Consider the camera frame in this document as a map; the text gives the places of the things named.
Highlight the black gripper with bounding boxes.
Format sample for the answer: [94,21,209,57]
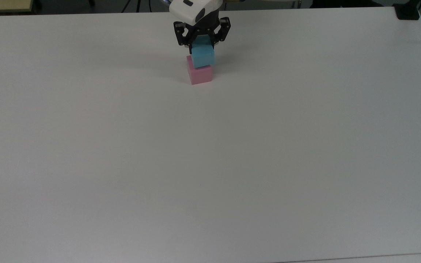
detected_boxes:
[173,12,232,50]

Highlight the pink cube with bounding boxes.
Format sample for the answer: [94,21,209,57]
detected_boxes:
[187,55,213,85]

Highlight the light wooden board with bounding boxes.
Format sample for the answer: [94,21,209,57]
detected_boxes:
[0,0,35,14]

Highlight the black tripod legs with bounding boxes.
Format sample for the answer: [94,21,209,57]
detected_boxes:
[121,0,160,13]

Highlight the black clamp mount base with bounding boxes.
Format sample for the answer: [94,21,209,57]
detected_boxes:
[393,0,421,20]

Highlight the blue cube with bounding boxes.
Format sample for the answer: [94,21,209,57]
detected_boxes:
[190,35,215,69]

